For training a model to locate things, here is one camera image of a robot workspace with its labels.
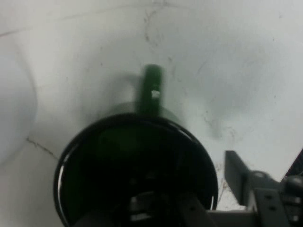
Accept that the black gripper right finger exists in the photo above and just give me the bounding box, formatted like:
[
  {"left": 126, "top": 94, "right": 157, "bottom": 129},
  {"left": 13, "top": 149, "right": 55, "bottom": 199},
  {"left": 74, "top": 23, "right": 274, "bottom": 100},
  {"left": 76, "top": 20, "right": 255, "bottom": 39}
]
[{"left": 223, "top": 150, "right": 303, "bottom": 227}]

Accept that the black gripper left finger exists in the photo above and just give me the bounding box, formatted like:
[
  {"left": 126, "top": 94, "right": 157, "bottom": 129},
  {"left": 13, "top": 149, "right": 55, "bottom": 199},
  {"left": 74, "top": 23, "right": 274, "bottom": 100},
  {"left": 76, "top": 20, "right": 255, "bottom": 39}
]
[{"left": 126, "top": 189, "right": 216, "bottom": 227}]

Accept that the green enamel mug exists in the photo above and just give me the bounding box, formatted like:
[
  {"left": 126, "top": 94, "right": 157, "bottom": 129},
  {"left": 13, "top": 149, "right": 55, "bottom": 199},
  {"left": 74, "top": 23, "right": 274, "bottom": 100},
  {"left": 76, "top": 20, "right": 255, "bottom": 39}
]
[{"left": 53, "top": 63, "right": 220, "bottom": 227}]

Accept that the white enamel mug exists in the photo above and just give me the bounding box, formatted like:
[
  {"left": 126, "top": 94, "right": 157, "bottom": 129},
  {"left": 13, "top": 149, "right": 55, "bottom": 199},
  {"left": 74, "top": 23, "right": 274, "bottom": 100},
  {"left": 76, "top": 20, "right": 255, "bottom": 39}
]
[{"left": 0, "top": 44, "right": 39, "bottom": 166}]

